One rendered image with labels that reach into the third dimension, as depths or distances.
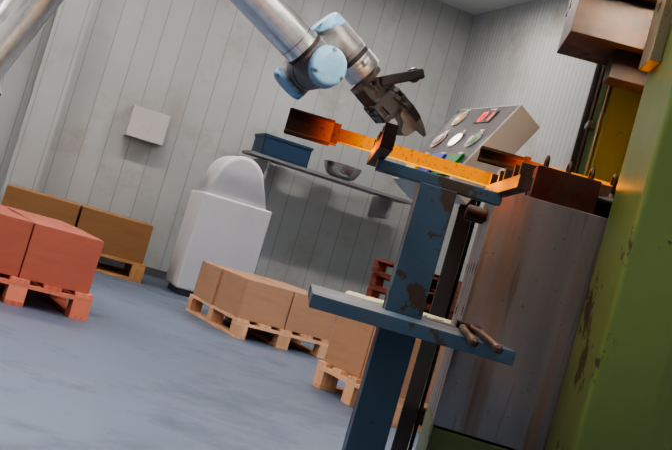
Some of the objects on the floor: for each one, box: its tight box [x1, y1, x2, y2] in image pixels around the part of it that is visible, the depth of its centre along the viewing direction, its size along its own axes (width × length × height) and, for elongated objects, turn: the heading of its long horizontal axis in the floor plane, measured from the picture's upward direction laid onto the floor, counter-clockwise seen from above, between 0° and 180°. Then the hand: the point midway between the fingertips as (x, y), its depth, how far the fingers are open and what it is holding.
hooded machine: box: [166, 156, 272, 297], centre depth 938 cm, size 69×62×135 cm
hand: (423, 129), depth 250 cm, fingers closed
